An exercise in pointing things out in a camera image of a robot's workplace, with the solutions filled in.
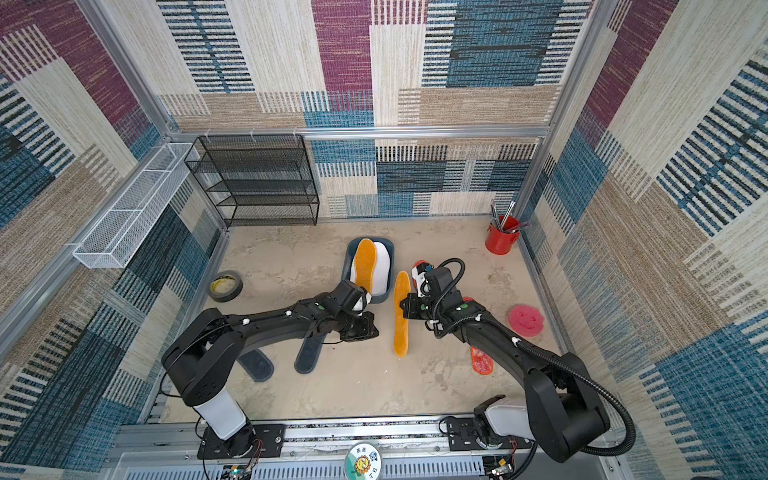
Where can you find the white wire mesh basket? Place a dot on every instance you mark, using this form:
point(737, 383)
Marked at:
point(114, 240)

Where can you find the red patterned insole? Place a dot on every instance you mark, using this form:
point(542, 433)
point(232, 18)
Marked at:
point(482, 363)

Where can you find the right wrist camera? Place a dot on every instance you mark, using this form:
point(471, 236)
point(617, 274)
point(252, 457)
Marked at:
point(418, 272)

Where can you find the orange fleece insole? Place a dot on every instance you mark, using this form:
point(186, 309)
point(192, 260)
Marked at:
point(401, 334)
point(363, 264)

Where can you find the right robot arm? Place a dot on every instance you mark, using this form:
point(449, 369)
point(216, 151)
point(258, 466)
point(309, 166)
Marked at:
point(564, 406)

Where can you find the dark grey felt insole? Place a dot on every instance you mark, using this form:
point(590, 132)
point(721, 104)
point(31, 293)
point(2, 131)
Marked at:
point(308, 354)

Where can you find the black wire shelf rack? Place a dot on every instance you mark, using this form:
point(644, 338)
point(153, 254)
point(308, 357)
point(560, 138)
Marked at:
point(256, 179)

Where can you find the pink round sponge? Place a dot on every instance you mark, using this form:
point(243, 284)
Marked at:
point(526, 320)

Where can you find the round green sticker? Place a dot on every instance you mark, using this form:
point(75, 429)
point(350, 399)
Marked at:
point(363, 462)

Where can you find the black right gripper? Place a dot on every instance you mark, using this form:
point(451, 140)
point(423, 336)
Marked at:
point(411, 306)

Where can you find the red pen cup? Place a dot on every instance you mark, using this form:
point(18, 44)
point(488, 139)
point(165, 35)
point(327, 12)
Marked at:
point(503, 230)

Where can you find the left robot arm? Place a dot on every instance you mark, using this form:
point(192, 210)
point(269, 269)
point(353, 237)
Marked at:
point(201, 359)

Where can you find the roll of tape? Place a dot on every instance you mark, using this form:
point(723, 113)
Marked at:
point(226, 286)

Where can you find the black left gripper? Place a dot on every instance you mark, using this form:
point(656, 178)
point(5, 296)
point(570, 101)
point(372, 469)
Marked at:
point(368, 331)

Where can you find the teal plastic storage box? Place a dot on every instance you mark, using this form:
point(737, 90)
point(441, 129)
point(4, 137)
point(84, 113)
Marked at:
point(348, 264)

